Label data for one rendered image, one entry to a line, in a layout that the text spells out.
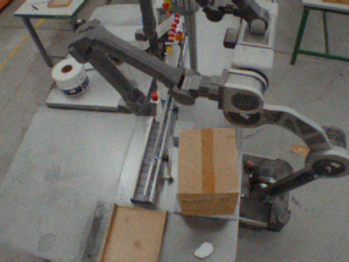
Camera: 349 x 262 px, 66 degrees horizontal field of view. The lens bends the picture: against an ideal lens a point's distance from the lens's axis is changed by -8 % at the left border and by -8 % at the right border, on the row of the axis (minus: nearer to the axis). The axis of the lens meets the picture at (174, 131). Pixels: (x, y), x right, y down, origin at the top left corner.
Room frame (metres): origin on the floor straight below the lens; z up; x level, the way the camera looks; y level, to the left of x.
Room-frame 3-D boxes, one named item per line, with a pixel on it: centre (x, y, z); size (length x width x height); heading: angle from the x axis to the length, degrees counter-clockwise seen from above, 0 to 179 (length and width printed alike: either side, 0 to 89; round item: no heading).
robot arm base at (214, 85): (0.64, -0.15, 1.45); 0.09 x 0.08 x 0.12; 155
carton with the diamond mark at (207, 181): (0.56, -0.11, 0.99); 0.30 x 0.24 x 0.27; 170
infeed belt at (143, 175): (1.32, -0.04, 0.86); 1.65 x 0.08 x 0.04; 162
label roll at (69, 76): (1.40, 0.59, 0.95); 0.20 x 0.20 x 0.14
